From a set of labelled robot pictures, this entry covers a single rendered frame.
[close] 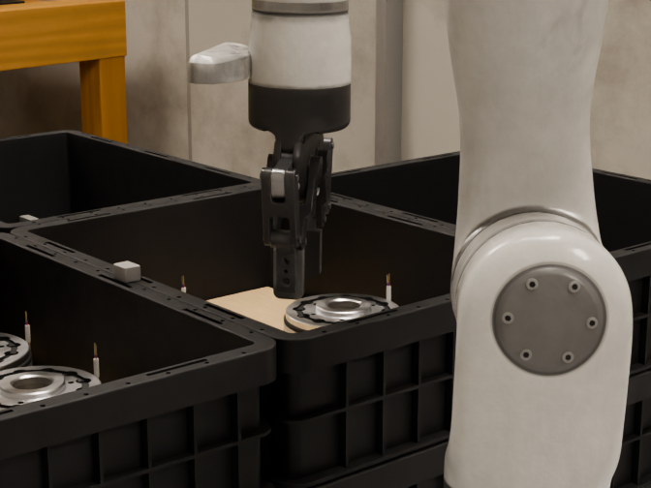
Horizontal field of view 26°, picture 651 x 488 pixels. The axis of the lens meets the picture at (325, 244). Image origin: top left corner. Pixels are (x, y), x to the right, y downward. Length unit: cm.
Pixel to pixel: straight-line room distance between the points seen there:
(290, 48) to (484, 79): 26
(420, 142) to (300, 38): 238
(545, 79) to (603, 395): 17
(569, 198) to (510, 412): 13
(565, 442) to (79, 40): 312
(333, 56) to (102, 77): 286
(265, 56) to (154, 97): 308
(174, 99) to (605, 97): 143
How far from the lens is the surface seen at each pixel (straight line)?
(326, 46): 100
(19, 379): 107
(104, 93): 386
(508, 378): 74
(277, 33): 100
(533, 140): 78
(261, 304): 135
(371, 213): 128
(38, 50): 371
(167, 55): 402
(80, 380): 108
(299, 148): 100
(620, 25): 300
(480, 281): 74
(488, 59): 76
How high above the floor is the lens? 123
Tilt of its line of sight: 15 degrees down
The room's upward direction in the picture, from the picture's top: straight up
